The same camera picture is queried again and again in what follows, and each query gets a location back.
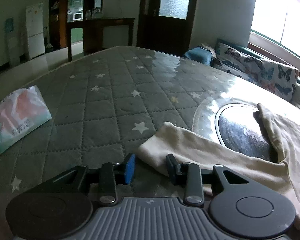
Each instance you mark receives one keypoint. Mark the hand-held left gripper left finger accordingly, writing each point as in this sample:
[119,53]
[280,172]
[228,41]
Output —
[130,167]

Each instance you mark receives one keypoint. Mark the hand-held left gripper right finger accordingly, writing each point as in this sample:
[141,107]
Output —
[173,171]

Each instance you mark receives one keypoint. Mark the cream garment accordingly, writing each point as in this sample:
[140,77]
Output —
[240,165]

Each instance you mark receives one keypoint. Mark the grey star quilted table cover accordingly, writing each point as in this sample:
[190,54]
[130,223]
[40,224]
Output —
[102,105]

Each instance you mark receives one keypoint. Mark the round dark table hot plate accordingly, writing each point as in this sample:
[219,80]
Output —
[240,130]

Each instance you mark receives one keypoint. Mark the blue cloth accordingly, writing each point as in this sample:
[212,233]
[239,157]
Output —
[197,56]

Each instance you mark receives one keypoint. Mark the tissue pack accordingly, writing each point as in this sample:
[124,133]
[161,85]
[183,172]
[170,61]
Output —
[17,120]

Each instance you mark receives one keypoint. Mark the small beige cloth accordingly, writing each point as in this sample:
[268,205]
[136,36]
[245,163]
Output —
[207,48]

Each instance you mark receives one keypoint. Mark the dark wooden door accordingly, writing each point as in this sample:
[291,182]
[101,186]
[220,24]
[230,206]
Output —
[165,35]

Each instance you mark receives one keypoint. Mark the dark wooden desk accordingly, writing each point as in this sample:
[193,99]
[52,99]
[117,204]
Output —
[100,22]

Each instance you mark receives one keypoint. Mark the white microwave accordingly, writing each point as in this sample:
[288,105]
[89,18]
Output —
[78,16]

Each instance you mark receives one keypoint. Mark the white fridge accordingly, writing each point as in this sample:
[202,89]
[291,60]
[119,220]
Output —
[35,35]

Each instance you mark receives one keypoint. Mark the dark wooden cabinet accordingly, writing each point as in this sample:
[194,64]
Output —
[62,5]

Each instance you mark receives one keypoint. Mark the window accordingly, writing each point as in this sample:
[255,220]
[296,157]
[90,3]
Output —
[280,12]

